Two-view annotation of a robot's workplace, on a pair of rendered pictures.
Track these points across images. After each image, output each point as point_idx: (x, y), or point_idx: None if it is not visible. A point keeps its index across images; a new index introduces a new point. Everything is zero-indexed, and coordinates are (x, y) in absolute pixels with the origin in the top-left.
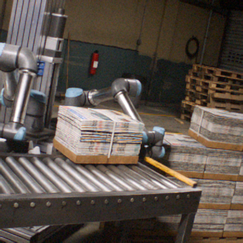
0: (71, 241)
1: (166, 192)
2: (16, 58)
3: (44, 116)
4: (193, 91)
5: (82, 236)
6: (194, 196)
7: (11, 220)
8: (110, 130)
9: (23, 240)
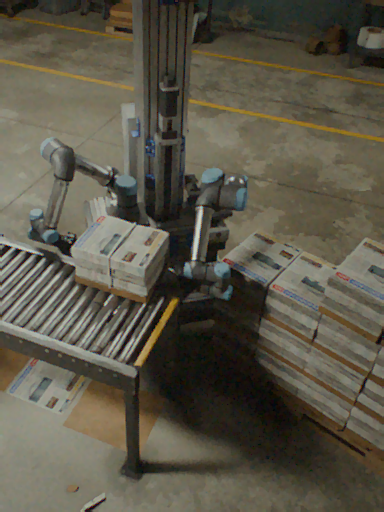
0: (189, 328)
1: (84, 360)
2: (50, 161)
3: (160, 200)
4: None
5: (209, 328)
6: (125, 379)
7: None
8: (104, 264)
9: None
